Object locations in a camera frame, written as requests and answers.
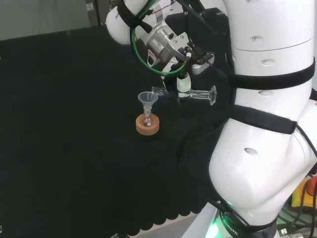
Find grey metal cabinet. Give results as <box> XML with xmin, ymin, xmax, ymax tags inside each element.
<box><xmin>85</xmin><ymin>0</ymin><xmax>113</xmax><ymax>27</ymax></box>

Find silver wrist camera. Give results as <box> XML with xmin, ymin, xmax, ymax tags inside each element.
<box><xmin>191</xmin><ymin>52</ymin><xmax>216</xmax><ymax>76</ymax></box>

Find black cloth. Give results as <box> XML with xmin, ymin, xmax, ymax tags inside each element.
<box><xmin>0</xmin><ymin>7</ymin><xmax>236</xmax><ymax>237</ymax></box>

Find clear plastic funnel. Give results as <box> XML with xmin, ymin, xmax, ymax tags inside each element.
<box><xmin>137</xmin><ymin>91</ymin><xmax>159</xmax><ymax>114</ymax></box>

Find cork ring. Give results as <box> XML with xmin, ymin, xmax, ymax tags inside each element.
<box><xmin>135</xmin><ymin>113</ymin><xmax>160</xmax><ymax>136</ymax></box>

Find clear glass round-bottom flask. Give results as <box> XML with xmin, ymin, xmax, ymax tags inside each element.
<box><xmin>141</xmin><ymin>107</ymin><xmax>156</xmax><ymax>128</ymax></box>

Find yellow stop button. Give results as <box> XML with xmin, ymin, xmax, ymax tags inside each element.
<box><xmin>290</xmin><ymin>177</ymin><xmax>317</xmax><ymax>212</ymax></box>

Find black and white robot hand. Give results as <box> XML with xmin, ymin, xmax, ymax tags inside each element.
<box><xmin>160</xmin><ymin>71</ymin><xmax>197</xmax><ymax>105</ymax></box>

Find clear glass graduated cylinder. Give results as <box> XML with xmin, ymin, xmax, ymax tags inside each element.
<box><xmin>151</xmin><ymin>85</ymin><xmax>217</xmax><ymax>107</ymax></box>

